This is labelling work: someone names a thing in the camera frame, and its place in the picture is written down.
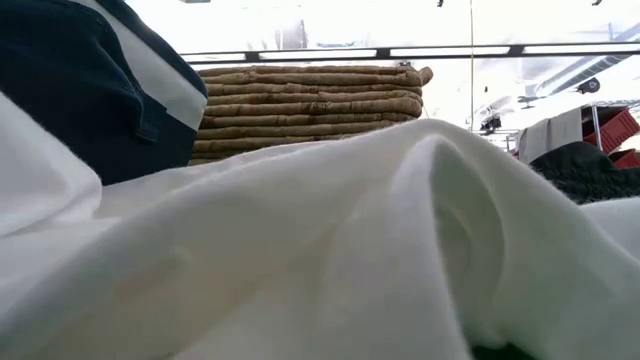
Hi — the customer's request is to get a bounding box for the black light bar rail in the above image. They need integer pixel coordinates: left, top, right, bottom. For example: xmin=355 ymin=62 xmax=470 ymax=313
xmin=179 ymin=42 xmax=640 ymax=65

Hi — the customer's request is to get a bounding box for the woven wicker laundry basket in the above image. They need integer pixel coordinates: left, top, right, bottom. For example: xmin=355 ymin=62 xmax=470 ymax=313
xmin=188 ymin=63 xmax=435 ymax=167

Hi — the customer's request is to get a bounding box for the red crate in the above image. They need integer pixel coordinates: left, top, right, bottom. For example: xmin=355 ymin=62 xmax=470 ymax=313
xmin=581 ymin=102 xmax=640 ymax=170

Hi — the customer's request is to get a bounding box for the beige hanging cloth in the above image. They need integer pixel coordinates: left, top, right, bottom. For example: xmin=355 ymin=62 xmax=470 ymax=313
xmin=516 ymin=106 xmax=585 ymax=165

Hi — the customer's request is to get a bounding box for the black garment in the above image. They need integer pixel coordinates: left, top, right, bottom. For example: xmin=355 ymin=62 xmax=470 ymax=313
xmin=528 ymin=140 xmax=640 ymax=205

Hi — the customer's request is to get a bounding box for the thin hanging cord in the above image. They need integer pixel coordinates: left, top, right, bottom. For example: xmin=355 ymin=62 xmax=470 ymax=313
xmin=468 ymin=0 xmax=475 ymax=132

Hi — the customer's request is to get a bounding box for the plain white garment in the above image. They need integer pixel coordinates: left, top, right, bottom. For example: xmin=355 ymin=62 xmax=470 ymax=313
xmin=0 ymin=92 xmax=640 ymax=360

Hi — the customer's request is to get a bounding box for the silver air duct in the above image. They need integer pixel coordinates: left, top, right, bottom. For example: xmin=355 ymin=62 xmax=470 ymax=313
xmin=534 ymin=52 xmax=632 ymax=97

